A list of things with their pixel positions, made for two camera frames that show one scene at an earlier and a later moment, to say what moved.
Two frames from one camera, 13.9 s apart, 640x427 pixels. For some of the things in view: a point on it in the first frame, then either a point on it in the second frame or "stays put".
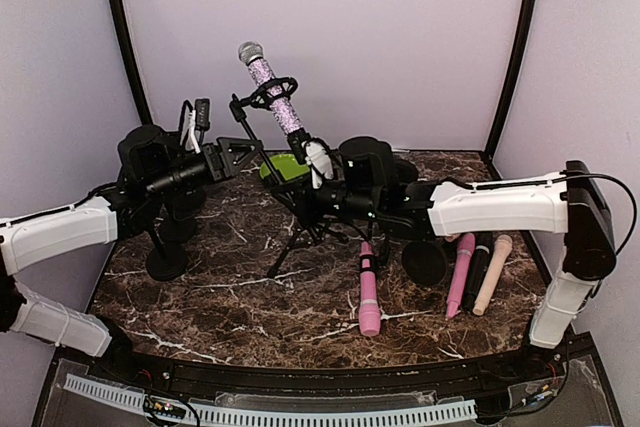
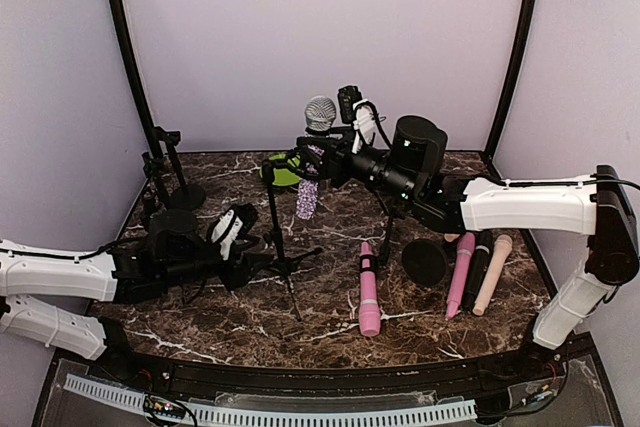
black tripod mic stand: x=267 y=94 -> x=282 y=264
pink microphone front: x=369 y=322 stays put
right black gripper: x=304 y=208 -> x=337 y=153
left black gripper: x=221 y=164 -> x=240 y=275
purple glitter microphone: x=276 y=92 -> x=319 y=113
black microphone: x=479 y=269 stays put
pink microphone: x=463 y=270 stays put
